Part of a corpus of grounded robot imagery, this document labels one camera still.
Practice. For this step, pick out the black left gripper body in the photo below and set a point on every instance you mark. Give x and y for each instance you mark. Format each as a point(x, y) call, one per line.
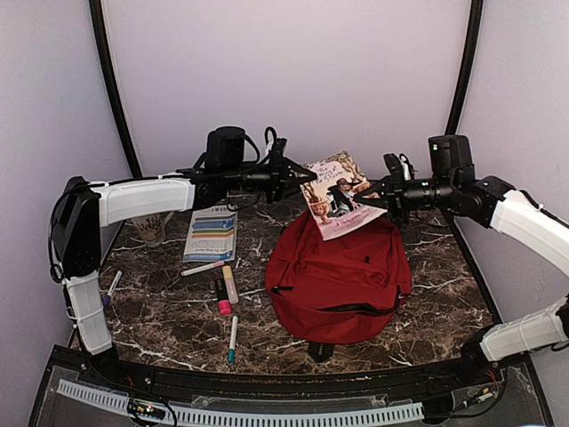
point(238, 174)

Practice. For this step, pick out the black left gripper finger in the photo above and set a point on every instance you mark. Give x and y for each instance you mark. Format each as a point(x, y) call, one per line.
point(298, 173)
point(288, 188)

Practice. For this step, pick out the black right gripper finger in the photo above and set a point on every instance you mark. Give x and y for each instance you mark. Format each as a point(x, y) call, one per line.
point(373, 202)
point(369, 190)

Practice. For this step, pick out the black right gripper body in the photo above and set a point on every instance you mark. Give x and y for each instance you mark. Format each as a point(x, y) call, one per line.
point(423, 194)

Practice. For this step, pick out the Taming of the Shrew book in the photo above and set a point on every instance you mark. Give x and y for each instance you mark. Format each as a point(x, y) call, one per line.
point(331, 196)

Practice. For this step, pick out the white blue workbook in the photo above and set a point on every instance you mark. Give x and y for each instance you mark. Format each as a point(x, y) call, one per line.
point(211, 235)

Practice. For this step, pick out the red student backpack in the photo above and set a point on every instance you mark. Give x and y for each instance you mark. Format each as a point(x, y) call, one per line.
point(339, 291)

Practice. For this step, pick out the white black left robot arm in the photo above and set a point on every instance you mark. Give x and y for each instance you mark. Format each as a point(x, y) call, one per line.
point(77, 222)

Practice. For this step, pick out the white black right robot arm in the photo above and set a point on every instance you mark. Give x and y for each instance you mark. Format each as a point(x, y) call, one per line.
point(494, 204)

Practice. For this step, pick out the white patterned mug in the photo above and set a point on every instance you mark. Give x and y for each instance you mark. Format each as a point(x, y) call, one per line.
point(151, 228)

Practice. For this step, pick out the pastel yellow pink highlighter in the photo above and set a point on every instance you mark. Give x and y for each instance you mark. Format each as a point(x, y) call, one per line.
point(230, 284)

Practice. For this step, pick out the white pink-tipped marker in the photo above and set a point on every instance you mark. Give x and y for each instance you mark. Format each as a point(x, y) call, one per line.
point(202, 268)

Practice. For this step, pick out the black pink highlighter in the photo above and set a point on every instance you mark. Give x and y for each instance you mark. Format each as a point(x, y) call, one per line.
point(222, 297)

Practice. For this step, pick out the white teal marker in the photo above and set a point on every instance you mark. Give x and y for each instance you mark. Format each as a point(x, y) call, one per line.
point(232, 340)

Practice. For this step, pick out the white purple marker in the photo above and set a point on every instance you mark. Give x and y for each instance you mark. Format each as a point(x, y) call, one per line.
point(108, 295)

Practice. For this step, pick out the small circuit board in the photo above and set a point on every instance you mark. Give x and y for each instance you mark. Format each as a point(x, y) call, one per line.
point(142, 408)

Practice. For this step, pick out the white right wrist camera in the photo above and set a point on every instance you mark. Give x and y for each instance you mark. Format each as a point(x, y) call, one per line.
point(399, 166)

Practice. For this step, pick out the right black frame post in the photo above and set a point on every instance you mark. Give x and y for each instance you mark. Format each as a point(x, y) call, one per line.
point(467, 61)

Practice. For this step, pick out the black frame post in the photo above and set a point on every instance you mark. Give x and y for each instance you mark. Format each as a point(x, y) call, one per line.
point(467, 61)
point(109, 77)

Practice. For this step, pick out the left black frame post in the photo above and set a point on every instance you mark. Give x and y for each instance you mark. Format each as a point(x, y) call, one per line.
point(109, 77)

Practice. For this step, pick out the black front rail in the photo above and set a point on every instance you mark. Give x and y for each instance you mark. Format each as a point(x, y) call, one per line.
point(288, 373)

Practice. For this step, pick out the white slotted cable duct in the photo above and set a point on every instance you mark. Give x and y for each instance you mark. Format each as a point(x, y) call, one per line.
point(240, 412)

